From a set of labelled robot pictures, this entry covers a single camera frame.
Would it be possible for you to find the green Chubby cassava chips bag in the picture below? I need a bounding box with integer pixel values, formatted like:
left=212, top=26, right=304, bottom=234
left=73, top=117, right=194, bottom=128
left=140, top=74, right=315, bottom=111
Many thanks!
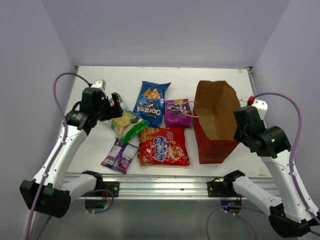
left=104, top=93, right=149, bottom=145

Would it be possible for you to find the blue Doritos chips bag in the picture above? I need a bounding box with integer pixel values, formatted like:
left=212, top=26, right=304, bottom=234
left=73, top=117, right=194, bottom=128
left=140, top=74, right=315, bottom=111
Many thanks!
left=133, top=81, right=171, bottom=128

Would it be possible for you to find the red brown paper bag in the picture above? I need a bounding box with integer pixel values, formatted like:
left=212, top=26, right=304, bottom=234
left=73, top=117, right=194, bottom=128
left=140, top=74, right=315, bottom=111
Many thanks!
left=192, top=80, right=241, bottom=165

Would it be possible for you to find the purple cookie packet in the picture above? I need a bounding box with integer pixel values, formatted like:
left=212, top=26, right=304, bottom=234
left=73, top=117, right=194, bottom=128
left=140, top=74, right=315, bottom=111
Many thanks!
left=101, top=137, right=138, bottom=175

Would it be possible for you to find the red snack bag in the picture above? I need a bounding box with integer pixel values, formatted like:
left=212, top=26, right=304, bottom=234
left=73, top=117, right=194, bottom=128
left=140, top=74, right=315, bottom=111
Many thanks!
left=138, top=127, right=190, bottom=167

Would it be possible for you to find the purple grape candy bag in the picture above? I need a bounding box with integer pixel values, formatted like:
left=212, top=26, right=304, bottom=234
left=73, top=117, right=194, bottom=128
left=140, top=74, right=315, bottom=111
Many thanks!
left=164, top=98, right=191, bottom=128

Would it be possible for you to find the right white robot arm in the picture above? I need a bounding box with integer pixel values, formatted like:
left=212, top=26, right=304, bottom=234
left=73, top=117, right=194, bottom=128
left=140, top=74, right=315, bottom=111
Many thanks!
left=222, top=105, right=320, bottom=238

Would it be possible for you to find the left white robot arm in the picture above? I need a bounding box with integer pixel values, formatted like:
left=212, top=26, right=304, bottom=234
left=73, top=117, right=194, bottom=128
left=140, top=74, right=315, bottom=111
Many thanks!
left=19, top=87, right=123, bottom=218

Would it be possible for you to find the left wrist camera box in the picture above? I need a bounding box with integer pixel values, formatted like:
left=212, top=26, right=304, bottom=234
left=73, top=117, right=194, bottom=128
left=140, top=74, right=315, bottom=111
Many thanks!
left=91, top=79, right=106, bottom=94

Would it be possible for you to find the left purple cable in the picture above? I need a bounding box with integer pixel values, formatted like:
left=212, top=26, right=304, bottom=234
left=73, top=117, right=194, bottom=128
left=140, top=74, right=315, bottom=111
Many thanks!
left=24, top=72, right=115, bottom=240

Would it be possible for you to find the aluminium table rail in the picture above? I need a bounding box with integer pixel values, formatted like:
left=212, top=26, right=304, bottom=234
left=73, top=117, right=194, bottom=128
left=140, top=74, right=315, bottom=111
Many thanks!
left=62, top=173, right=281, bottom=201

